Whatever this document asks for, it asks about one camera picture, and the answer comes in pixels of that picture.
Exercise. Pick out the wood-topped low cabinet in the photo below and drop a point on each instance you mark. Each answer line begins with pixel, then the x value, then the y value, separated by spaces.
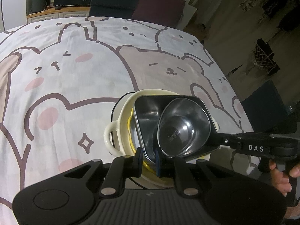
pixel 58 14

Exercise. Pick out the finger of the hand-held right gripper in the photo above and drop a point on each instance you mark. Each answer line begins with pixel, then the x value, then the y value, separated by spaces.
pixel 226 141

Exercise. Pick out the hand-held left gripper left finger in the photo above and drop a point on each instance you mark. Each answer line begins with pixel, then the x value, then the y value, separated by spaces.
pixel 121 173

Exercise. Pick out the bear printed tablecloth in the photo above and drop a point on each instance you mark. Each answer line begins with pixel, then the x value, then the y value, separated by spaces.
pixel 70 79

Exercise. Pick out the black net basket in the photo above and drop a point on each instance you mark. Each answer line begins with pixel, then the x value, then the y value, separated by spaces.
pixel 266 56

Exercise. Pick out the round steel bowl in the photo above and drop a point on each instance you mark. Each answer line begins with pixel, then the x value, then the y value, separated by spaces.
pixel 184 131

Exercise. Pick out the grey bin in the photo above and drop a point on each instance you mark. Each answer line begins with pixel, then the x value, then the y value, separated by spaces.
pixel 38 3

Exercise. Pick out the navy chair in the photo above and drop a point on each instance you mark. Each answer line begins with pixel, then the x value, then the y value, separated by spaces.
pixel 112 2

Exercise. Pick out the person's right hand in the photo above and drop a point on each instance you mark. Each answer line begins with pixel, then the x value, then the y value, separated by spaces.
pixel 281 180

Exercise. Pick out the teal chair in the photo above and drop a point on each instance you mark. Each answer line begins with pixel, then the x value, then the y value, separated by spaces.
pixel 264 105

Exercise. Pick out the rectangular steel container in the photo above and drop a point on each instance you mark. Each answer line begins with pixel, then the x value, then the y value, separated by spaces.
pixel 145 117

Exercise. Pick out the purple chair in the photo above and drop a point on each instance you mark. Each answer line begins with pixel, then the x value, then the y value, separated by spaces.
pixel 159 8

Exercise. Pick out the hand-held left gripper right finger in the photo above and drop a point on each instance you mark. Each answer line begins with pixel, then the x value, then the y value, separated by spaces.
pixel 185 175

